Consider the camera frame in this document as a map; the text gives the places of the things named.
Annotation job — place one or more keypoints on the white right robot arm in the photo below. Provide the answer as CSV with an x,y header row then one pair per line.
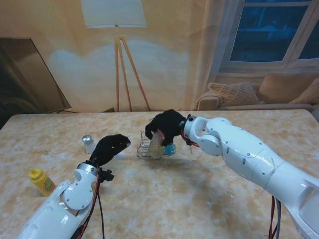
x,y
249,154

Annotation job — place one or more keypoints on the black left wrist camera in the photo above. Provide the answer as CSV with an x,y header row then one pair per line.
x,y
107,175

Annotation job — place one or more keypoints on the clear square oil bottle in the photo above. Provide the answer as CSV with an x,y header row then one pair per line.
x,y
155,147

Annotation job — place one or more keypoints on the yellow mustard squeeze bottle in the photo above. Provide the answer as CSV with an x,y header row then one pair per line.
x,y
44,185

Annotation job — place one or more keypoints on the clear salt shaker silver cap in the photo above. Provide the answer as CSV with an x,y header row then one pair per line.
x,y
88,147

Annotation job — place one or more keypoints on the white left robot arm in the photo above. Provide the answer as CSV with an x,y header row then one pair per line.
x,y
54,209

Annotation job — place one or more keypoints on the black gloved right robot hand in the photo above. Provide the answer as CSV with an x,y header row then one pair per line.
x,y
169,124

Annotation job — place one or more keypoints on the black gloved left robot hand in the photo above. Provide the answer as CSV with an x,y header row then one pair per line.
x,y
108,148

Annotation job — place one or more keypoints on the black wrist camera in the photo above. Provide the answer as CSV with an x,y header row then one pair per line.
x,y
190,142
107,175

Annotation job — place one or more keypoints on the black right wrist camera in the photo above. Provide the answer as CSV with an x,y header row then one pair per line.
x,y
190,142

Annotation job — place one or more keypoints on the teal shaker with silver cap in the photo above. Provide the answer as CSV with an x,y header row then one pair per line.
x,y
170,150

